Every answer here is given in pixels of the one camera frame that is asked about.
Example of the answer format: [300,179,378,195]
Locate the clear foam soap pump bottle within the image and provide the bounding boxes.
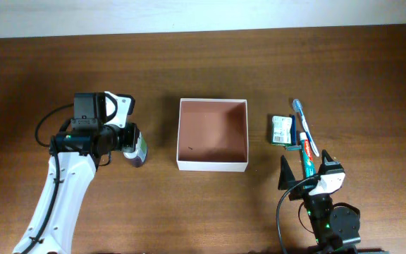
[123,133,148,168]

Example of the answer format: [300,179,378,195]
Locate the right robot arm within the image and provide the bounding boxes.
[276,150,385,254]

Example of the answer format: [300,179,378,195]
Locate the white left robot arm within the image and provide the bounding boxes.
[13,91,148,253]

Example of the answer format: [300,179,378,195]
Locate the green red toothpaste tube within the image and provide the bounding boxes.
[299,132,316,178]

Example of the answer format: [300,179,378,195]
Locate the blue disposable razor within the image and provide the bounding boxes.
[286,115,301,151]

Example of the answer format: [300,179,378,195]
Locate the green white soap bar package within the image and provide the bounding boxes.
[271,116,292,147]

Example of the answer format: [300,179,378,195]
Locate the blue white toothbrush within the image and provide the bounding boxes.
[292,99,320,157]

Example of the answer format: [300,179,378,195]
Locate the pink cardboard box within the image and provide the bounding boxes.
[176,98,249,172]

